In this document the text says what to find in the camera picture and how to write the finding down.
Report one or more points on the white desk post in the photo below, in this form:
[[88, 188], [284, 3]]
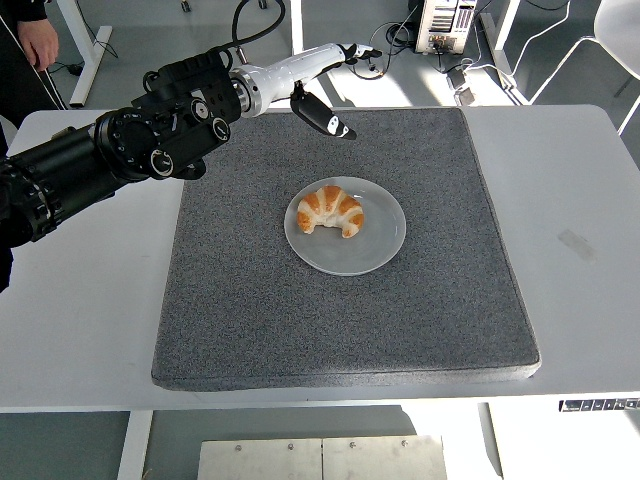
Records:
[[297, 25]]

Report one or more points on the table control panel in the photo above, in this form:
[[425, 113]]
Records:
[[600, 405]]

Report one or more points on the white desk leg with foot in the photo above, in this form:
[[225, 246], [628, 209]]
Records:
[[85, 50]]

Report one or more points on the white desk frame leg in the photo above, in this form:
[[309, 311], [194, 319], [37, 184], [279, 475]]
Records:
[[500, 50]]

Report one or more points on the white table leg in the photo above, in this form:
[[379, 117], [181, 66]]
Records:
[[134, 445], [491, 445]]

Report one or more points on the white computer tower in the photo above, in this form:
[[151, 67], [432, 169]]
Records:
[[440, 25]]

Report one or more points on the grey speckled mat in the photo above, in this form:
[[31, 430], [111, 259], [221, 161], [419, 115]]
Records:
[[350, 325]]

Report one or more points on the person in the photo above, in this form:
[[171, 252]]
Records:
[[20, 85]]

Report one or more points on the grey metal plate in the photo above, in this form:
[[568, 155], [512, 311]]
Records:
[[385, 457], [260, 460]]

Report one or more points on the white round plate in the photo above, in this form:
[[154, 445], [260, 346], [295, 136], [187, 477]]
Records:
[[350, 255]]

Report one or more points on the person's hand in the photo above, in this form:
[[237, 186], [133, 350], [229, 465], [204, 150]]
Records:
[[40, 42]]

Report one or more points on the white chair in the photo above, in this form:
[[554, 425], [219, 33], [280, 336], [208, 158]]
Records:
[[620, 30]]

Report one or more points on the grey floor power adapter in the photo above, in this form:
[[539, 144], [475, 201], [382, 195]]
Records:
[[464, 90]]

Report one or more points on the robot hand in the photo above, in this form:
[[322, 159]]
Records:
[[300, 67]]

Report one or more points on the clear tape patch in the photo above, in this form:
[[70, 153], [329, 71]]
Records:
[[577, 245]]

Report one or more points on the croissant bread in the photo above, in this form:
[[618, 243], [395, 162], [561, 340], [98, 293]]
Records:
[[330, 200]]

